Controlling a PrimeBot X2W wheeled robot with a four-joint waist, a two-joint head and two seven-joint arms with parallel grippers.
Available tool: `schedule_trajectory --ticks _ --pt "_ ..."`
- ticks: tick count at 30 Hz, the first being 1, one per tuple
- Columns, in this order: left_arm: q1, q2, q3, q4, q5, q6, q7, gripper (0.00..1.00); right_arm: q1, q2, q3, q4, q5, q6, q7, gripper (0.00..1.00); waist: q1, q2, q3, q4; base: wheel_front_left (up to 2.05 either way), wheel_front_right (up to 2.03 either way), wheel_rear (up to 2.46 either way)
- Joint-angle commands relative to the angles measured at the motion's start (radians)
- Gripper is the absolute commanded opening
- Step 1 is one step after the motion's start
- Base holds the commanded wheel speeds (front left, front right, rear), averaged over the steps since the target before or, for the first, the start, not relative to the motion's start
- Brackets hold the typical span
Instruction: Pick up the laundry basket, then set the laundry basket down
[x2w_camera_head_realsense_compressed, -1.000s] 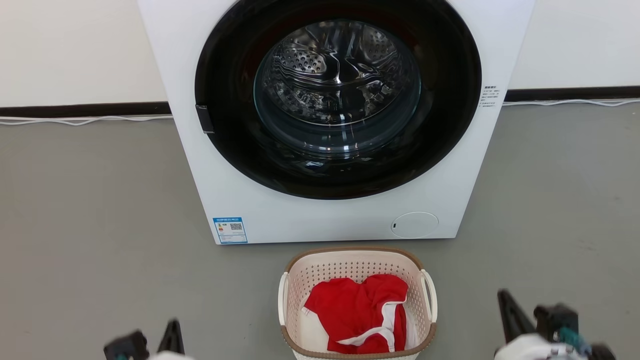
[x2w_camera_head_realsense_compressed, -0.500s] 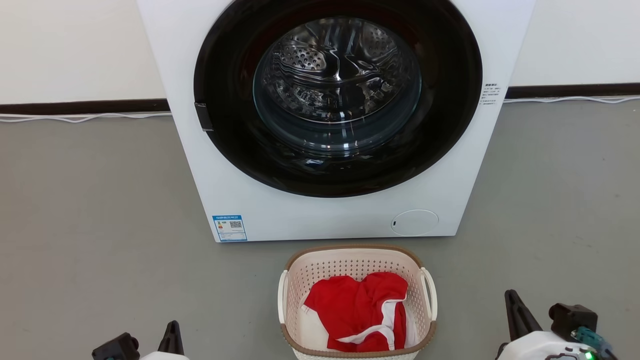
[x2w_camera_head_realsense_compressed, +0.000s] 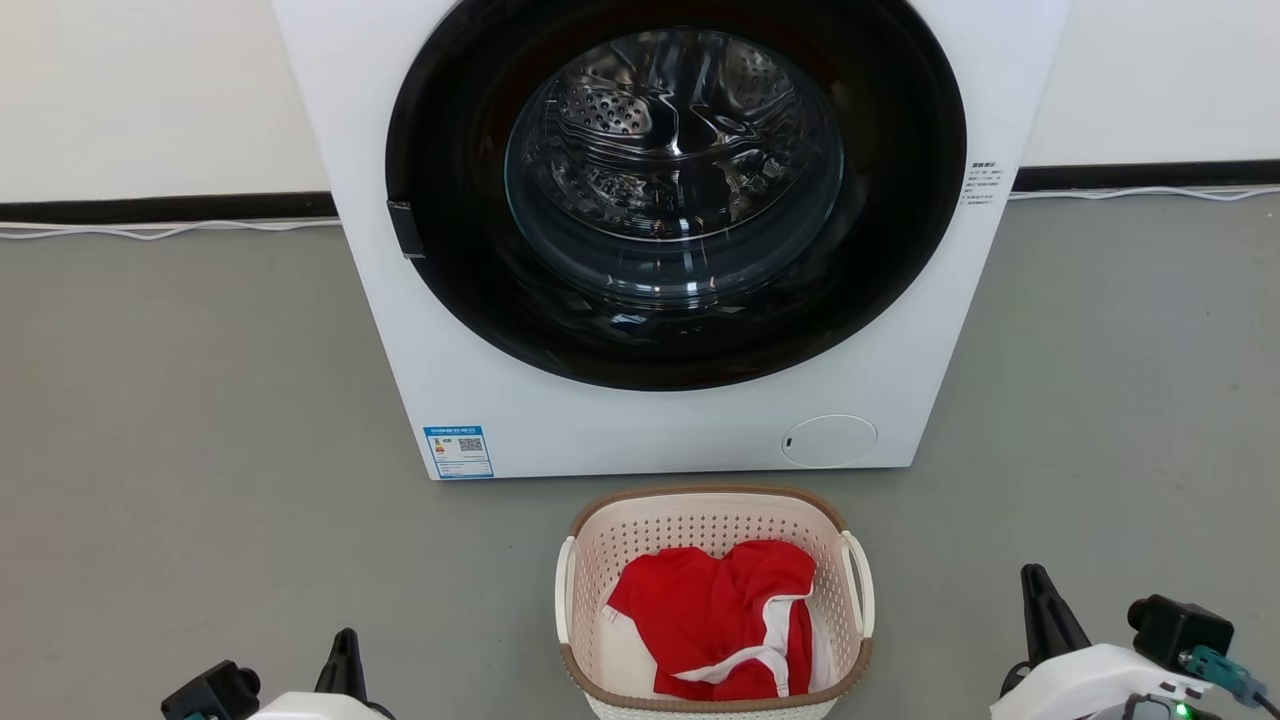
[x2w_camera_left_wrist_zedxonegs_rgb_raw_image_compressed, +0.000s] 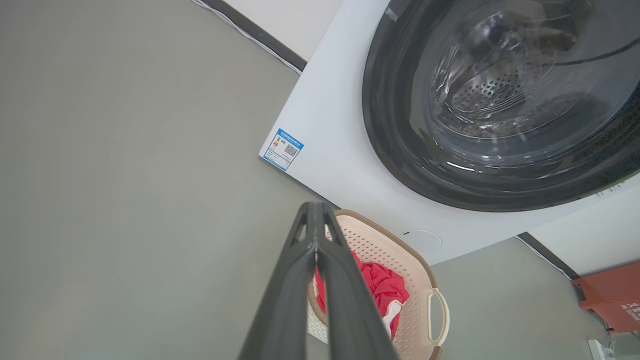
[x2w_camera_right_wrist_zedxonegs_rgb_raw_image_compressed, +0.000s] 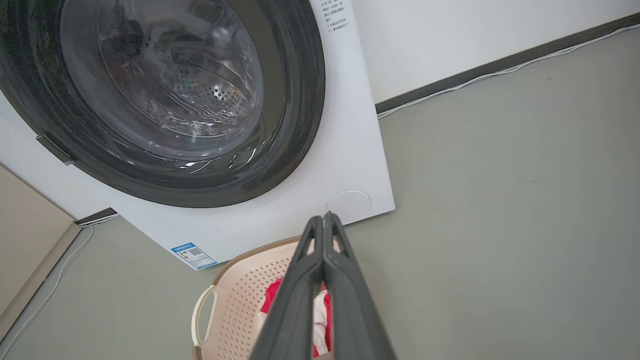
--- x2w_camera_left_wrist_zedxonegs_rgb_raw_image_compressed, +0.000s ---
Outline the round white filter cover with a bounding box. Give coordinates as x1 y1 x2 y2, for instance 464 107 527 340
398 229 443 254

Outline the blue energy label sticker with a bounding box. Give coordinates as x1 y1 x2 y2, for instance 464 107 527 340
263 128 305 172

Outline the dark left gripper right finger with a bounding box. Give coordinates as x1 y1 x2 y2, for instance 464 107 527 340
314 202 401 360

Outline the orange-red box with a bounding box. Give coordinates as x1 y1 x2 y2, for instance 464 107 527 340
571 260 640 334

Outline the cream perforated laundry basket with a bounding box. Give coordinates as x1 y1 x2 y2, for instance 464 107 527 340
306 209 451 360

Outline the thin white floor cable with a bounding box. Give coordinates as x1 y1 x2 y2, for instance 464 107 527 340
515 235 573 281
191 0 304 76

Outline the small white floor device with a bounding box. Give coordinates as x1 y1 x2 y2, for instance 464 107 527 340
587 339 618 360

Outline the white front-load washing machine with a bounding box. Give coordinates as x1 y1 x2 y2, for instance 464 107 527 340
258 0 640 266

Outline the round black glass washer door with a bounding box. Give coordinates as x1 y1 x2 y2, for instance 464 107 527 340
362 0 640 213

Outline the red garment with white trim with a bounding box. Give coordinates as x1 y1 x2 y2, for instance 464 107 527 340
314 250 411 342

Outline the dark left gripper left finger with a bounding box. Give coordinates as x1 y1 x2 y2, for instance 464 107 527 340
239 202 321 360

